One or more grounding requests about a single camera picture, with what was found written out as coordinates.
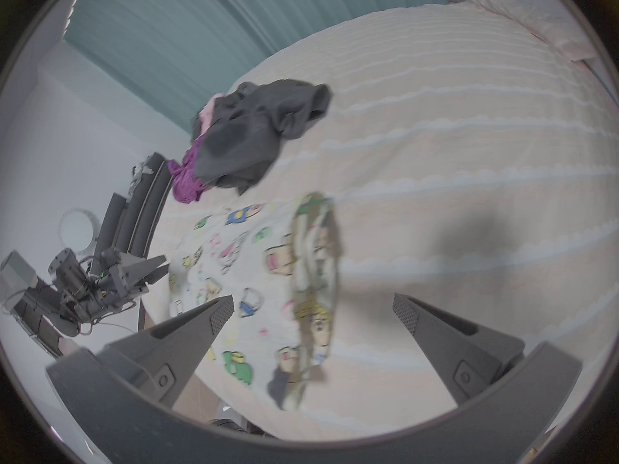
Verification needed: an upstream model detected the blue-green curtain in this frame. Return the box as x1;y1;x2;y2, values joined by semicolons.
63;0;484;131

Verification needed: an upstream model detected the bed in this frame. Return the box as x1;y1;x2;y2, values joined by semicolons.
142;0;619;441

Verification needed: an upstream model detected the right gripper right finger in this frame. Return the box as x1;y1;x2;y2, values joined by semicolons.
393;293;526;408

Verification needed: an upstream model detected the black shirt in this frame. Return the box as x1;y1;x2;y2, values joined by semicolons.
193;79;334;196

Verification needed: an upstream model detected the purple garment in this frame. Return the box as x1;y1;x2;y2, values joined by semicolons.
167;140;210;205

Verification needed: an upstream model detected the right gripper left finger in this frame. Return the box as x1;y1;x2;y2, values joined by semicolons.
99;294;236;410

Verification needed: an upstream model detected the white printed pyjama top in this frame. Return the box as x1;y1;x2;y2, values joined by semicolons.
167;191;345;412

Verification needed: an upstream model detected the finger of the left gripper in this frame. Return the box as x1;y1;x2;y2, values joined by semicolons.
127;264;171;291
121;254;167;275

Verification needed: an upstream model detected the black padded sofa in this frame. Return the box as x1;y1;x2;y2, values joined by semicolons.
97;152;174;260

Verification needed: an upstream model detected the pink garment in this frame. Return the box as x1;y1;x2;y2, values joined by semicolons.
198;94;226;135

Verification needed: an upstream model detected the pale pink striped pillow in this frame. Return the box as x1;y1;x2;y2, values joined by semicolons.
464;0;598;62

